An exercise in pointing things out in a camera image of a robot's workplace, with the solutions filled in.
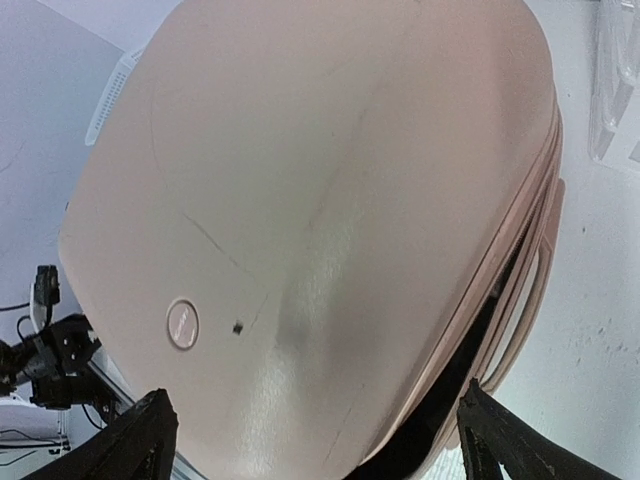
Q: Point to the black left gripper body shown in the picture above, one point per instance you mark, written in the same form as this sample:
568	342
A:
58	363

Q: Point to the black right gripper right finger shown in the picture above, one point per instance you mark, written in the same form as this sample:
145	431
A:
495	443

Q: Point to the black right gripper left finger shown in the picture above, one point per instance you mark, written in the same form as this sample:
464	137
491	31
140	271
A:
139	444

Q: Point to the pink hard-shell suitcase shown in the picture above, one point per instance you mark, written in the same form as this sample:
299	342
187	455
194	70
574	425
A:
314	222

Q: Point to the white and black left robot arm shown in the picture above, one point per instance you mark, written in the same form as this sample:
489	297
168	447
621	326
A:
25	425

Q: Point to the white perforated plastic basket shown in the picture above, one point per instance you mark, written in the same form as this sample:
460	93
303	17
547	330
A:
112	90

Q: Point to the white desktop drawer organizer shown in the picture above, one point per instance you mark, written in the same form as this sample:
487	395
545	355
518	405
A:
614	115

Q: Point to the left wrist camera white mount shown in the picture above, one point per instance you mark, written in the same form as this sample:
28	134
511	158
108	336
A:
44	295

